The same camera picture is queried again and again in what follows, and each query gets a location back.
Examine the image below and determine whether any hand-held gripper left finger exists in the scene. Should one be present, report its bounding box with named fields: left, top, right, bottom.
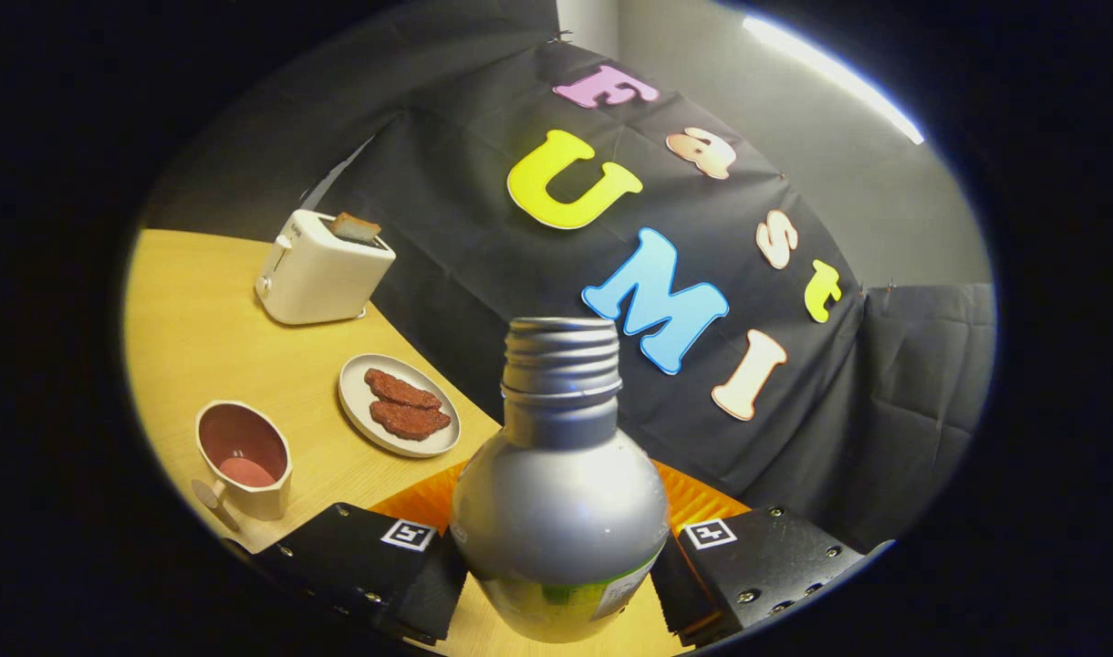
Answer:
left=224, top=461, right=471, bottom=647

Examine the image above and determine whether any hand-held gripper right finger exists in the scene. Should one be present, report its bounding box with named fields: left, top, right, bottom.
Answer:
left=650, top=461, right=897, bottom=649

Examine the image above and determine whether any white cup with pink inside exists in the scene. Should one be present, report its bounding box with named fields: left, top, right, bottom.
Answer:
left=191, top=400, right=294, bottom=533

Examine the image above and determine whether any silver juice bottle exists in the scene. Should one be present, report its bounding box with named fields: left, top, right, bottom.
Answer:
left=449, top=317, right=671, bottom=644

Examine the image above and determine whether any red meat slice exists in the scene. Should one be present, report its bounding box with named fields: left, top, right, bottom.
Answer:
left=369, top=400, right=452, bottom=442
left=365, top=368, right=443, bottom=411

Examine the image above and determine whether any round white plate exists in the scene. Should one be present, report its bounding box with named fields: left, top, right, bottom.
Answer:
left=338, top=353, right=463, bottom=458

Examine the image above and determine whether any wooden table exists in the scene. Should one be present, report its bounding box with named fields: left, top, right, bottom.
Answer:
left=123, top=228, right=694, bottom=657

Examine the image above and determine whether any white toaster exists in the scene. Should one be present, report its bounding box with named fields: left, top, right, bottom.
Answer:
left=255, top=209, right=397, bottom=327

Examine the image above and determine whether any toast slice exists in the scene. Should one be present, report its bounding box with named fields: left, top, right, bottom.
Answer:
left=328, top=212, right=382, bottom=245

